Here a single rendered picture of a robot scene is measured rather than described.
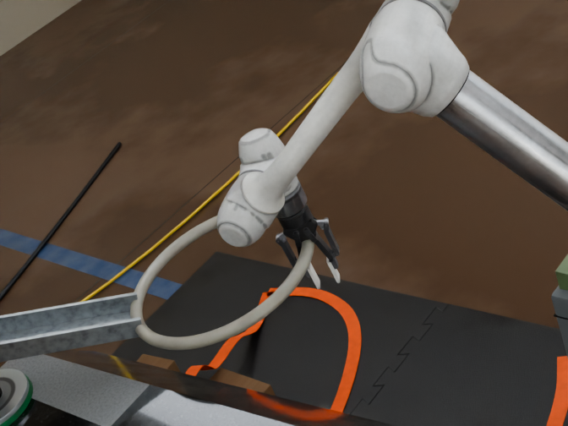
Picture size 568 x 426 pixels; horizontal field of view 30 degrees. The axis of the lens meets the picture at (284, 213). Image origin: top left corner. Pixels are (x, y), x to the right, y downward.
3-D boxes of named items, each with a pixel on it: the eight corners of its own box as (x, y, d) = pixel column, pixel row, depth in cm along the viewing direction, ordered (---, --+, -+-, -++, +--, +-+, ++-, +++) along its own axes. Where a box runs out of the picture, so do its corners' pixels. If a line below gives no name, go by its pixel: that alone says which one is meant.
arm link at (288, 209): (263, 183, 245) (273, 203, 248) (261, 206, 238) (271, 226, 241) (299, 171, 243) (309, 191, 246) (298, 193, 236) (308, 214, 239)
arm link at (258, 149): (267, 177, 247) (248, 213, 238) (239, 123, 239) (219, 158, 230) (308, 171, 241) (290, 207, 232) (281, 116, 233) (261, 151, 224)
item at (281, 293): (143, 385, 236) (136, 377, 234) (126, 271, 278) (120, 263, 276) (338, 285, 234) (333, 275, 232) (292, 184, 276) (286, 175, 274)
